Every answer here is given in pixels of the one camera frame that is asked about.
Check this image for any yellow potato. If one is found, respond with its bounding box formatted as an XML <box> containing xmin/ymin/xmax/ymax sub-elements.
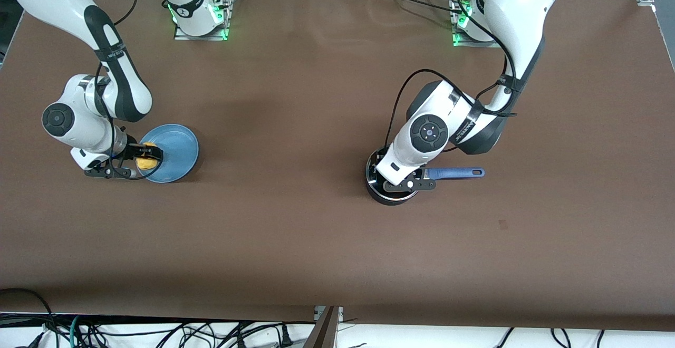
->
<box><xmin>136</xmin><ymin>142</ymin><xmax>160</xmax><ymax>171</ymax></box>

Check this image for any blue round plate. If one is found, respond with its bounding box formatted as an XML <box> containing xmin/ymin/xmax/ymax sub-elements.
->
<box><xmin>140</xmin><ymin>123</ymin><xmax>200</xmax><ymax>183</ymax></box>

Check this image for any brown table cover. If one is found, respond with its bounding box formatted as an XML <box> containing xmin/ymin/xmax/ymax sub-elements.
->
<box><xmin>0</xmin><ymin>0</ymin><xmax>675</xmax><ymax>333</ymax></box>

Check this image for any blue saucepan with long handle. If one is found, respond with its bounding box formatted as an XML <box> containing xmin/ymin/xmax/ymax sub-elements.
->
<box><xmin>365</xmin><ymin>147</ymin><xmax>485</xmax><ymax>206</ymax></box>

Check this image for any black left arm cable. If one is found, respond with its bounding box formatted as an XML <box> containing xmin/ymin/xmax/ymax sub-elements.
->
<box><xmin>387</xmin><ymin>0</ymin><xmax>520</xmax><ymax>151</ymax></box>

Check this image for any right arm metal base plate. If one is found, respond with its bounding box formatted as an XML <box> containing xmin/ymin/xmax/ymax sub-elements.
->
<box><xmin>174</xmin><ymin>0</ymin><xmax>233</xmax><ymax>41</ymax></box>

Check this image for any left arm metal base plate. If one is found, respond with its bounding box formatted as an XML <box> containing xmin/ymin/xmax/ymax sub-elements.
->
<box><xmin>451</xmin><ymin>0</ymin><xmax>502</xmax><ymax>48</ymax></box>

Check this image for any thick black floor cable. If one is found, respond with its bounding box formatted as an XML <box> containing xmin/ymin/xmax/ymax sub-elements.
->
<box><xmin>0</xmin><ymin>288</ymin><xmax>56</xmax><ymax>348</ymax></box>

